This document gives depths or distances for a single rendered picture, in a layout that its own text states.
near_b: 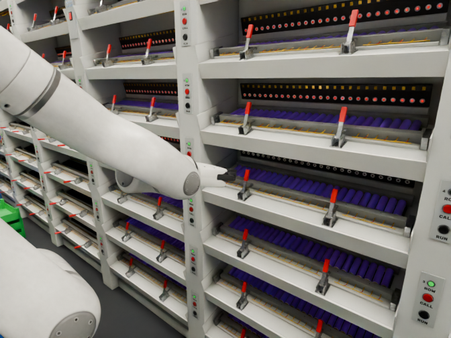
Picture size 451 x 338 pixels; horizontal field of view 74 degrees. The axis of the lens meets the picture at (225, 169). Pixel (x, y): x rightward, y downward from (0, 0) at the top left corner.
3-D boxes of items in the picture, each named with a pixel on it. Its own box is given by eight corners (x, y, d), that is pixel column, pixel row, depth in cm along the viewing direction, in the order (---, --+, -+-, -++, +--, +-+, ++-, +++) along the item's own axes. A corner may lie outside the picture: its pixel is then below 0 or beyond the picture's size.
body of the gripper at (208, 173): (166, 184, 73) (197, 183, 81) (195, 193, 66) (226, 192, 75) (170, 153, 72) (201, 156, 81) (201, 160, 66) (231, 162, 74)
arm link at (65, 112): (88, 63, 37) (213, 172, 60) (38, 66, 47) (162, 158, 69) (47, 123, 35) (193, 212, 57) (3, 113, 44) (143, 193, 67)
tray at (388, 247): (406, 269, 65) (412, 236, 60) (203, 200, 102) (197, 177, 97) (423, 216, 77) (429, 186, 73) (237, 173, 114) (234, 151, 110)
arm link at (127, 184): (194, 157, 64) (166, 151, 70) (143, 153, 54) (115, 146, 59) (188, 196, 65) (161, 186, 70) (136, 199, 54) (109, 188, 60)
